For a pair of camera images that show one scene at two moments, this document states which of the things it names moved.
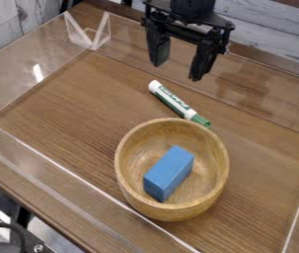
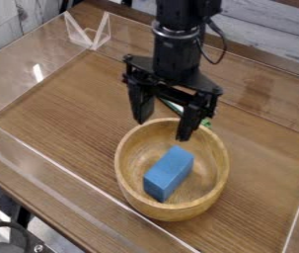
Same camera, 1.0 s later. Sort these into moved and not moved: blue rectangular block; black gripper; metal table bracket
Moved: black gripper
Not moved: blue rectangular block; metal table bracket
